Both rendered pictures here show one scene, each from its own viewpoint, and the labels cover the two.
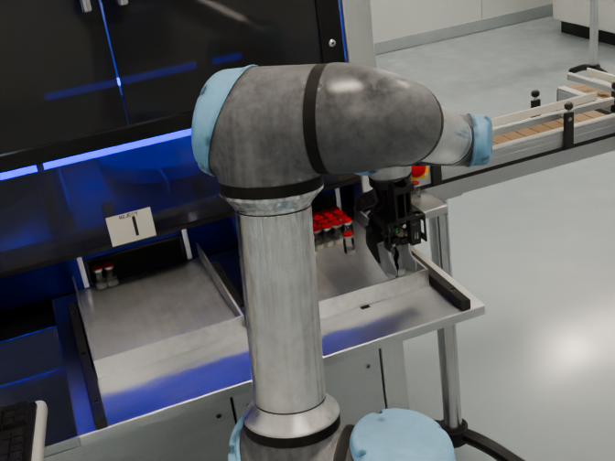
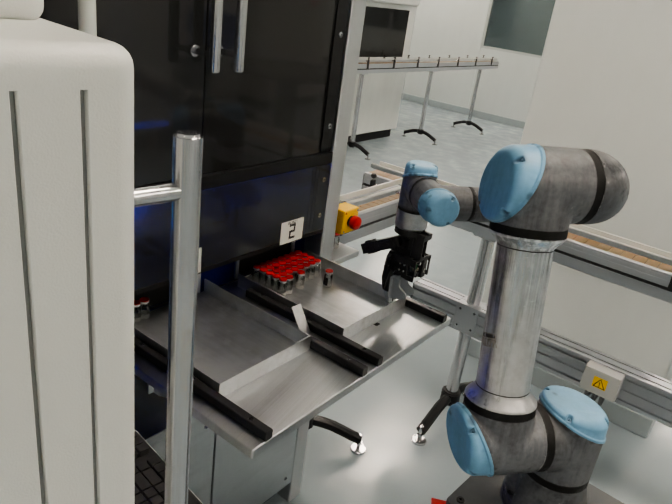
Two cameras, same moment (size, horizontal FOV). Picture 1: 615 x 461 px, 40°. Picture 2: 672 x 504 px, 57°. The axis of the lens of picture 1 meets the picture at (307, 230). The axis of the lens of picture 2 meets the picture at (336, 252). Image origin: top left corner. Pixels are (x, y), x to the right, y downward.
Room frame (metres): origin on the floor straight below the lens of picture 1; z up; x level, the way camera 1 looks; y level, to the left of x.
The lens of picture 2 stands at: (0.32, 0.81, 1.61)
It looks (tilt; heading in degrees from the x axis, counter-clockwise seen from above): 23 degrees down; 322
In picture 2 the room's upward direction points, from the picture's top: 8 degrees clockwise
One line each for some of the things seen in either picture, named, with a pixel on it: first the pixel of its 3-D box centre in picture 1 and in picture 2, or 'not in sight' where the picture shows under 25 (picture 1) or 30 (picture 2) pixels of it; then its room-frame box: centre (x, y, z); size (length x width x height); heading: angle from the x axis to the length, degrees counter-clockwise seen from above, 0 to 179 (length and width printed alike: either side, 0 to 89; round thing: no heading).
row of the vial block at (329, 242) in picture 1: (312, 239); (296, 275); (1.53, -0.01, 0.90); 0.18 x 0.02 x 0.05; 106
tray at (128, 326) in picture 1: (153, 303); (211, 330); (1.37, 0.30, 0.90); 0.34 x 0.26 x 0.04; 17
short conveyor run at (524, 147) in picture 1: (488, 144); (357, 208); (1.88, -0.46, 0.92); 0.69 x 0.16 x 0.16; 107
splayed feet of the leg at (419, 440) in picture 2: not in sight; (448, 403); (1.69, -0.95, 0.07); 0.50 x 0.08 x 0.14; 107
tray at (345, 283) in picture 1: (328, 260); (322, 290); (1.44, -0.03, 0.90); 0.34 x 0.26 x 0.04; 16
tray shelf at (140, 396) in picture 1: (253, 305); (287, 328); (1.36, 0.12, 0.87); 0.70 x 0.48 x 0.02; 107
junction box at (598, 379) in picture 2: not in sight; (601, 381); (1.17, -1.05, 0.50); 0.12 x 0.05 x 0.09; 17
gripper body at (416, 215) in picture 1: (394, 209); (408, 251); (1.29, -0.15, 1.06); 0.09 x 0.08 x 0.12; 17
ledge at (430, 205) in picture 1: (407, 205); (328, 250); (1.70, -0.23, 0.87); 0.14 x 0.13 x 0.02; 17
